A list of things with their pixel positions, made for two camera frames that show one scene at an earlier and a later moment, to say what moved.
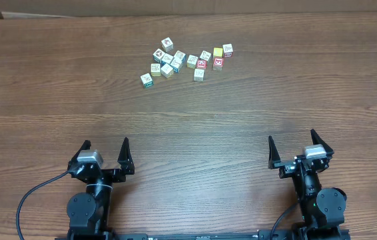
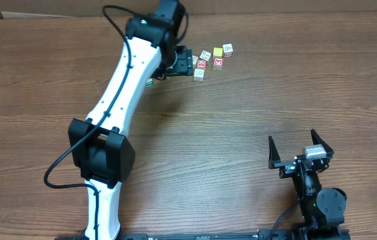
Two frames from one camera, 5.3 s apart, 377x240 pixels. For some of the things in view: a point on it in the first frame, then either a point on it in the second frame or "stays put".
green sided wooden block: [146, 80] stays put
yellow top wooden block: [218, 52] stays put
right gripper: [288, 167] stays put
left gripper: [125, 163] -> [184, 64]
